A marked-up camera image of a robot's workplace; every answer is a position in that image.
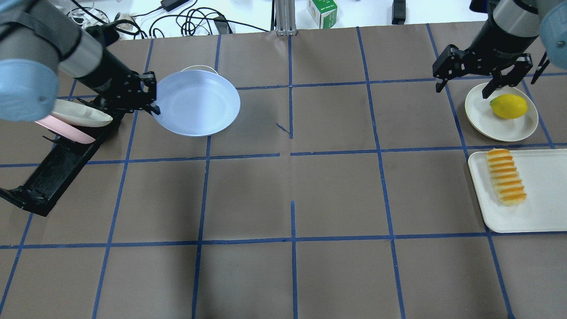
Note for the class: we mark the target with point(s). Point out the cream bowl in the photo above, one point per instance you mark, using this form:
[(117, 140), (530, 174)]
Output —
[(201, 67)]

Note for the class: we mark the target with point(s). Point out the light blue plate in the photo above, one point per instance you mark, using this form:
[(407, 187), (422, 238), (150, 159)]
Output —
[(196, 103)]

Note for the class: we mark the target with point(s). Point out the cream round plate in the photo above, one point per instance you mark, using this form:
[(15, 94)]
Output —
[(482, 117)]

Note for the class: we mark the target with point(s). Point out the black power adapter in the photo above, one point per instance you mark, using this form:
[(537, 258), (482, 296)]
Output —
[(170, 5)]

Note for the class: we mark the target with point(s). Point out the cream plate in rack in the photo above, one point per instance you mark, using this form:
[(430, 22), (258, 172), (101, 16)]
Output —
[(79, 114)]

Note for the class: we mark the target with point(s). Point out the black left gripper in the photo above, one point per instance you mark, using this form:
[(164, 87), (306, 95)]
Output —
[(107, 74)]

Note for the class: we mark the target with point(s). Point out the pink plate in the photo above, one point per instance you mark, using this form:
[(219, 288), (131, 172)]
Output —
[(65, 130)]

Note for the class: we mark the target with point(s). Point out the white rectangular tray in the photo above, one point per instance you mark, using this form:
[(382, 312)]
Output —
[(532, 199)]

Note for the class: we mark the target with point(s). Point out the black dish rack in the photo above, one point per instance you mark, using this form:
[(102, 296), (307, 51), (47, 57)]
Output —
[(45, 186)]

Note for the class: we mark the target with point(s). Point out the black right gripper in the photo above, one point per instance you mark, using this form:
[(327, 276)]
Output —
[(490, 45)]

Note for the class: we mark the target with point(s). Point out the sliced yellow bread loaf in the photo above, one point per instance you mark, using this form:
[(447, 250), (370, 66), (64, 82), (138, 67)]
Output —
[(506, 176)]

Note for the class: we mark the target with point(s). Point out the yellow lemon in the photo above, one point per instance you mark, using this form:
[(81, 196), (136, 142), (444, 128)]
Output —
[(509, 106)]

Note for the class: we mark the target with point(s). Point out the aluminium frame post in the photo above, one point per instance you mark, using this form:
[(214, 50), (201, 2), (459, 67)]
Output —
[(284, 22)]

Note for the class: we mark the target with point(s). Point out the green white carton box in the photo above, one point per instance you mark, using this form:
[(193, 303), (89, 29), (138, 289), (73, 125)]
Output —
[(323, 12)]

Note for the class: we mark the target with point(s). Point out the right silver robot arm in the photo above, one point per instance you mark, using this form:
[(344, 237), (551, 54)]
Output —
[(547, 19)]

